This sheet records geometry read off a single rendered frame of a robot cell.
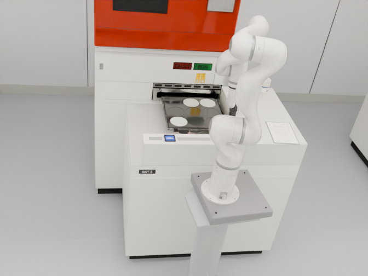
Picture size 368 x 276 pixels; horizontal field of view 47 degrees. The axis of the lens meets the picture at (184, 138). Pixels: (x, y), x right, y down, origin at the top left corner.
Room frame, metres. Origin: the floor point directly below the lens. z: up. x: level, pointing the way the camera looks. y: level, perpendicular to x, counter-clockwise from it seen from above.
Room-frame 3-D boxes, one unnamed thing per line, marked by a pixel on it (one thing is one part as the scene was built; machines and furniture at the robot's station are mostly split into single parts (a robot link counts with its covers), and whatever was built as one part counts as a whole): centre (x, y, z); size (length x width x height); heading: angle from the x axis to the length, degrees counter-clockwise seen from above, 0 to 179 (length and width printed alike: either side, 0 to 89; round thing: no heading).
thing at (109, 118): (2.72, 0.28, 0.41); 0.82 x 0.70 x 0.82; 103
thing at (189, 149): (1.85, -0.06, 0.89); 0.55 x 0.09 x 0.14; 103
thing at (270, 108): (2.21, -0.44, 0.89); 0.62 x 0.35 x 0.14; 13
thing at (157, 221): (2.13, -0.14, 0.41); 0.96 x 0.64 x 0.82; 103
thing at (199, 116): (2.22, -0.04, 0.90); 0.34 x 0.34 x 0.01; 13
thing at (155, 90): (2.42, 0.02, 0.89); 0.44 x 0.02 x 0.10; 103
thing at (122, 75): (2.39, 0.20, 1.02); 0.81 x 0.03 x 0.40; 103
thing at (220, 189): (1.57, -0.22, 0.96); 0.19 x 0.19 x 0.18
